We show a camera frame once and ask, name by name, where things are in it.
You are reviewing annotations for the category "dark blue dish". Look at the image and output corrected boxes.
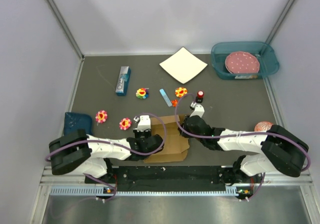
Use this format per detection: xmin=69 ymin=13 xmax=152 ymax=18
xmin=63 ymin=112 xmax=93 ymax=136

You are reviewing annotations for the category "orange red small toy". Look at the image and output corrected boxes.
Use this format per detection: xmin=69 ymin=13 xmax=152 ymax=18
xmin=171 ymin=99 xmax=178 ymax=107

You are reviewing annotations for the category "orange plush flower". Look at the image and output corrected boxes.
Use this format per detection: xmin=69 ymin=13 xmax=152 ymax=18
xmin=175 ymin=87 xmax=188 ymax=98

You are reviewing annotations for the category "teal plastic bin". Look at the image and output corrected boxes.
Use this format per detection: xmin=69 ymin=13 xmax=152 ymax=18
xmin=211 ymin=41 xmax=280 ymax=80

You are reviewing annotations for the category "light blue stick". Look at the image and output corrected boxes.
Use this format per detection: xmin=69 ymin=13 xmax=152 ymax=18
xmin=159 ymin=88 xmax=173 ymax=107

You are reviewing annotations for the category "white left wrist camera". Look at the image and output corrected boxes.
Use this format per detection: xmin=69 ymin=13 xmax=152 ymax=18
xmin=133 ymin=114 xmax=151 ymax=132

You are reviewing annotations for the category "rainbow plush flower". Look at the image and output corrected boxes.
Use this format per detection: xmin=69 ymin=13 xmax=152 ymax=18
xmin=135 ymin=88 xmax=149 ymax=100

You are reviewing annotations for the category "pink dotted plate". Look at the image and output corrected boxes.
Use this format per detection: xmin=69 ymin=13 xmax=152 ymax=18
xmin=224 ymin=51 xmax=260 ymax=74

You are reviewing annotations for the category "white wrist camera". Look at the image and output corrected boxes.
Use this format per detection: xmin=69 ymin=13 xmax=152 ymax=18
xmin=133 ymin=114 xmax=151 ymax=132
xmin=189 ymin=101 xmax=205 ymax=118

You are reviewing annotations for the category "white cable duct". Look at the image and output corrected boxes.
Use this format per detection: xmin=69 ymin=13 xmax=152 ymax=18
xmin=49 ymin=185 xmax=253 ymax=197

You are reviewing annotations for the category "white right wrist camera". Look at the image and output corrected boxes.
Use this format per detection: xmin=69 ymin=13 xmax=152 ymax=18
xmin=189 ymin=101 xmax=205 ymax=118

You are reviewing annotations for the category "white square plate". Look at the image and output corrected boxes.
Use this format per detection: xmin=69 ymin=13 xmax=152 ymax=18
xmin=159 ymin=47 xmax=208 ymax=84

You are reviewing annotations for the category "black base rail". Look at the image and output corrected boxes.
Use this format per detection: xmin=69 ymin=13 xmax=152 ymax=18
xmin=100 ymin=166 xmax=262 ymax=191

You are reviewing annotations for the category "pink patterned bowl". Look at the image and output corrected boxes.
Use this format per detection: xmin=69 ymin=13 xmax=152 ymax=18
xmin=254 ymin=121 xmax=273 ymax=132

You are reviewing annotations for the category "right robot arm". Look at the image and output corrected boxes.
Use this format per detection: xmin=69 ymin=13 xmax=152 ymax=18
xmin=178 ymin=115 xmax=309 ymax=184

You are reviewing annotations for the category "brown cardboard box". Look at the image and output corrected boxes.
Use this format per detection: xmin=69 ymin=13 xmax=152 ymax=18
xmin=143 ymin=115 xmax=190 ymax=164

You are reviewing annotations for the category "pink plush flower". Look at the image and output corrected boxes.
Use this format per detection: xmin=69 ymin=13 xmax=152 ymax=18
xmin=95 ymin=110 xmax=108 ymax=124
xmin=119 ymin=117 xmax=132 ymax=131

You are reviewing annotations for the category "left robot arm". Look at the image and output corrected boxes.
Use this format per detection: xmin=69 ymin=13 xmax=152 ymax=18
xmin=46 ymin=129 xmax=165 ymax=183

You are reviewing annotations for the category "blue toothpaste box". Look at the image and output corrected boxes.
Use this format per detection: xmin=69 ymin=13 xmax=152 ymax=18
xmin=115 ymin=66 xmax=131 ymax=96

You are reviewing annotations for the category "red black stamp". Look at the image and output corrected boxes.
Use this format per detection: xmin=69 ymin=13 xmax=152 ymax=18
xmin=195 ymin=90 xmax=204 ymax=104

